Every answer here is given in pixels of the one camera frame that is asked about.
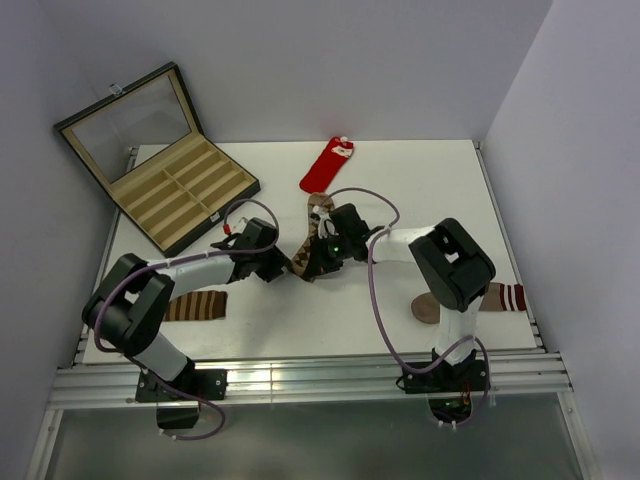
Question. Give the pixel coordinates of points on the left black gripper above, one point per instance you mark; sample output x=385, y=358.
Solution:
x=274, y=268

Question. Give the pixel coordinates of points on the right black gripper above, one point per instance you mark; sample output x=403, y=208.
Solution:
x=319, y=262

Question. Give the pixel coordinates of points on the tan argyle sock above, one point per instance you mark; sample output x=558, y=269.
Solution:
x=306, y=262

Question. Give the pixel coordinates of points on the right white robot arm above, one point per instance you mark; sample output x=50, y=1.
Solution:
x=455, y=268

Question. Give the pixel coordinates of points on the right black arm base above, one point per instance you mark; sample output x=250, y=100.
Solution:
x=454, y=385

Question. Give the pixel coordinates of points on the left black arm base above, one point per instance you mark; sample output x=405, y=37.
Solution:
x=180, y=403

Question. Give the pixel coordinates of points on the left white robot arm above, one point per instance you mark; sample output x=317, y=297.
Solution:
x=128, y=307

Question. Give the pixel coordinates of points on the brown striped sock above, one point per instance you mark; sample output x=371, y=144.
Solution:
x=197, y=306

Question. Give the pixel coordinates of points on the red christmas sock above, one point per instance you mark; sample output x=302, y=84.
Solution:
x=323, y=171

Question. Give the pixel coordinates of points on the black compartment display box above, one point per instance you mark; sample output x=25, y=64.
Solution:
x=145, y=146

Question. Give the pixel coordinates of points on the tan sock maroon stripes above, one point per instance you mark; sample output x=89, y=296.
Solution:
x=499, y=297

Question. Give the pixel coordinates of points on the aluminium frame rail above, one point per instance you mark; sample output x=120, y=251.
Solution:
x=308, y=380

